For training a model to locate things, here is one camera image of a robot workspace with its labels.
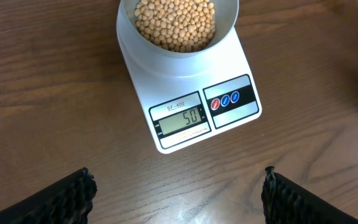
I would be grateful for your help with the soybeans in bowl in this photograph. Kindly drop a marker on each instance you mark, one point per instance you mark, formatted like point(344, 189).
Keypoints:
point(182, 26)

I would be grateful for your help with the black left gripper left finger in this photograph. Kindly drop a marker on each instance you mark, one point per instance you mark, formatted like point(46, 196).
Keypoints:
point(68, 201)

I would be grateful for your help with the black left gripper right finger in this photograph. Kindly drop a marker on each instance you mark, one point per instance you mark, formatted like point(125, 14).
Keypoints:
point(286, 202)

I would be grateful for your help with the grey round bowl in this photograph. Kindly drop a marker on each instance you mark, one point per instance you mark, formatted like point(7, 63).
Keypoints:
point(179, 53)

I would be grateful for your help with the white digital kitchen scale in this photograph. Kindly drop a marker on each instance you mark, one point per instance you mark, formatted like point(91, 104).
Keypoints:
point(187, 100)

